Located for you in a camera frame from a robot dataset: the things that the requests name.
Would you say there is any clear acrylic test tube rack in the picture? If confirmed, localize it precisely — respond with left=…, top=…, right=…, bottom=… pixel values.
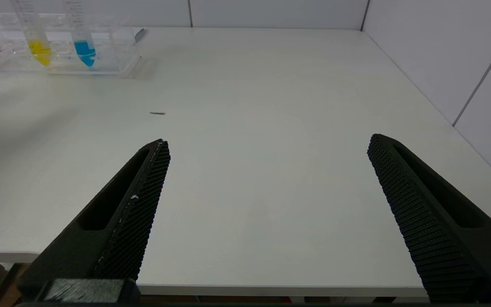
left=0, top=12, right=142, bottom=78

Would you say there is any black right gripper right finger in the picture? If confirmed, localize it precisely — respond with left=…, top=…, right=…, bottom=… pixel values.
left=367, top=133, right=491, bottom=301

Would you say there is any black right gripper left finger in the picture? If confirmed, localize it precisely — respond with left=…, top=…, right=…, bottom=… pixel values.
left=17, top=139, right=171, bottom=300

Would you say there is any test tube with blue pigment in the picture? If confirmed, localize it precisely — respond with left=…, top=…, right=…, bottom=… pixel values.
left=62, top=0, right=97, bottom=68

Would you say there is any test tube with yellow pigment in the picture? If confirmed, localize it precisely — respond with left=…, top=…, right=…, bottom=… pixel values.
left=11, top=0, right=53, bottom=67

